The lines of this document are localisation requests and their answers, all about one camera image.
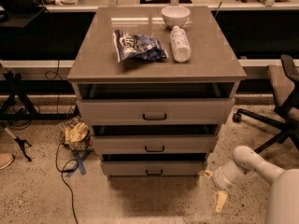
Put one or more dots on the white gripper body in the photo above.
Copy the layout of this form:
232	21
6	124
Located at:
219	179

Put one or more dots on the grabber stick tool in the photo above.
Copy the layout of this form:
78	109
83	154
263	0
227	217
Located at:
21	143

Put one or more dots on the tan shoe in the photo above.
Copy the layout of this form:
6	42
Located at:
5	160

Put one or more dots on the blue chip bag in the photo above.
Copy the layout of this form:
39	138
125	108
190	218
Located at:
144	47

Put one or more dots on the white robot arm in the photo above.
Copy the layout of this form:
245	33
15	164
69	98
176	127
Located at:
283	201

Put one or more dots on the white plastic bottle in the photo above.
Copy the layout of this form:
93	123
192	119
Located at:
180	45

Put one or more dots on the grey top drawer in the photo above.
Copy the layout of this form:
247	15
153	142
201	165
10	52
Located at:
155	112

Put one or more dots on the blue tape cross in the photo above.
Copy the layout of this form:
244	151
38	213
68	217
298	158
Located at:
80	157

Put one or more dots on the grey middle drawer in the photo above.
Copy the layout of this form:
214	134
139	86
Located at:
154	144

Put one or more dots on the grey drawer cabinet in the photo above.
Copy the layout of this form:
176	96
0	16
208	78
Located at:
212	72

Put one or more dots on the white bowl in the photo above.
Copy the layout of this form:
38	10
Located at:
175	15

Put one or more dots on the grey bottom drawer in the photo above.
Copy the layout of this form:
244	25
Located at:
152	168

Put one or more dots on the grey drawer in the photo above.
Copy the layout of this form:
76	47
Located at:
152	168
155	112
154	144

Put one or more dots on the black chair top left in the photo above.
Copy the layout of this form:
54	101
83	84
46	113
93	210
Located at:
19	13

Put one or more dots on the black office chair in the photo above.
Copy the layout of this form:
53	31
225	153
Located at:
284	81

